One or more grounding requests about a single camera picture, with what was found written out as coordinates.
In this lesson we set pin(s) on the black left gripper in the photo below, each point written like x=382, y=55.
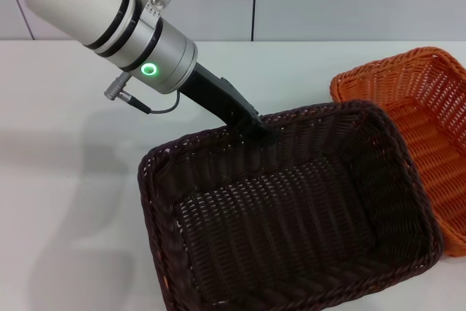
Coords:
x=215, y=96

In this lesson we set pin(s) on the dark brown wicker basket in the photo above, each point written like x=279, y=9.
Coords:
x=291, y=223

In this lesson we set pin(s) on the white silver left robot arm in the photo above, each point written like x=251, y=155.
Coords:
x=91, y=8

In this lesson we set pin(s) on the orange wicker basket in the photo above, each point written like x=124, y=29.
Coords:
x=429, y=107

